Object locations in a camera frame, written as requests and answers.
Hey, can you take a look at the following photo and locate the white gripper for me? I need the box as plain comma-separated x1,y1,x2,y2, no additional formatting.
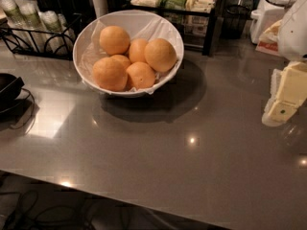
262,0,307,127

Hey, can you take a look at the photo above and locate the white bowl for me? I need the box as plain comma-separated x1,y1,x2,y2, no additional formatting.
72,10,185,99

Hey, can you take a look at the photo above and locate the red and white card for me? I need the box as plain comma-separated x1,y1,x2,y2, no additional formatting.
256,41,279,57

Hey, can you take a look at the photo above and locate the black shelf rack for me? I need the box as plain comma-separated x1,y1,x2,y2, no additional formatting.
124,0,224,56

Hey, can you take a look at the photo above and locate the green packet stack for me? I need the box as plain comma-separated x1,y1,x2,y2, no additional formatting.
159,0,187,11

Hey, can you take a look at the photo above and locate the small orange in centre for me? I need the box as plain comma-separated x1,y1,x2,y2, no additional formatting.
111,55,131,68

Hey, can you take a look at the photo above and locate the white cylinder container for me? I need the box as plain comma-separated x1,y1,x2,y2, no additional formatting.
88,0,109,19

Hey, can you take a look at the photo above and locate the wrapped cup stack right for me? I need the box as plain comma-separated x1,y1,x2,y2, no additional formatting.
40,11,75,56

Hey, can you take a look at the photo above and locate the wrapped cup stack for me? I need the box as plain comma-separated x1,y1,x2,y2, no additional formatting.
20,3,45,53
40,11,75,56
1,0,27,47

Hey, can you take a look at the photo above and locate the wrapped cup stack middle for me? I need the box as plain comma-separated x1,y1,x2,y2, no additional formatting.
20,3,45,53

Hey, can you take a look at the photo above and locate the black round object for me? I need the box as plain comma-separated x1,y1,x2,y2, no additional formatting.
0,73,24,111

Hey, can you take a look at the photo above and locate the wrapped cup stack left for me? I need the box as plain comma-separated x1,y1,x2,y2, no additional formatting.
1,0,27,47

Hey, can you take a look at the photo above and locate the black wire cup rack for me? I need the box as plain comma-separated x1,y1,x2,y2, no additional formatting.
0,13,82,60

